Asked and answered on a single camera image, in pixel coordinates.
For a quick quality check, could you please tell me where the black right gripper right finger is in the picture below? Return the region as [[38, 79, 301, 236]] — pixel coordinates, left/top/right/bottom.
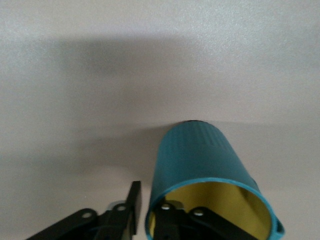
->
[[152, 203, 253, 240]]

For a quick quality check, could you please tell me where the large table mat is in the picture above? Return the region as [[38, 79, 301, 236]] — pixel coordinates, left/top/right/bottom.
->
[[0, 0, 320, 240]]

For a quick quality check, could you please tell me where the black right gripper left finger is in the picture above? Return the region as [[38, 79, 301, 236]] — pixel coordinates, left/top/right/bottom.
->
[[24, 181, 142, 240]]

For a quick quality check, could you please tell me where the teal cup with yellow inside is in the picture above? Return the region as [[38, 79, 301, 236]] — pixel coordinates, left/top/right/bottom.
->
[[144, 119, 286, 240]]

